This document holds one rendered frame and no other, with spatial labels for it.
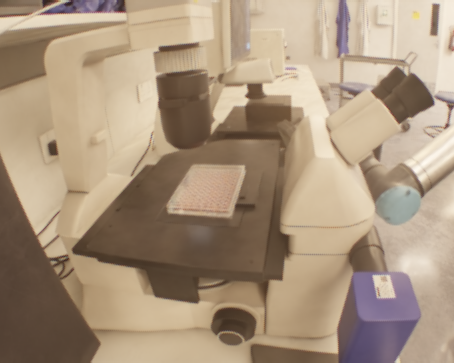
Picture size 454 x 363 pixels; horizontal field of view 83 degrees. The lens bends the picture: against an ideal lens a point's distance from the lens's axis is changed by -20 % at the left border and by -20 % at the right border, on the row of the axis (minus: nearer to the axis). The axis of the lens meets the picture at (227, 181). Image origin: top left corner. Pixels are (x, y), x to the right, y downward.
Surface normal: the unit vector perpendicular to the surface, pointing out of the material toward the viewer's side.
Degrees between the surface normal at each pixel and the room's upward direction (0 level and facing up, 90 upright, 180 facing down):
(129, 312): 48
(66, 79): 90
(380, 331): 90
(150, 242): 0
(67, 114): 90
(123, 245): 0
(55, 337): 86
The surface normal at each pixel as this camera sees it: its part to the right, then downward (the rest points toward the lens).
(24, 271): 0.97, -0.03
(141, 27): -0.19, 0.47
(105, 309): -0.18, -0.23
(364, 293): -0.07, -0.88
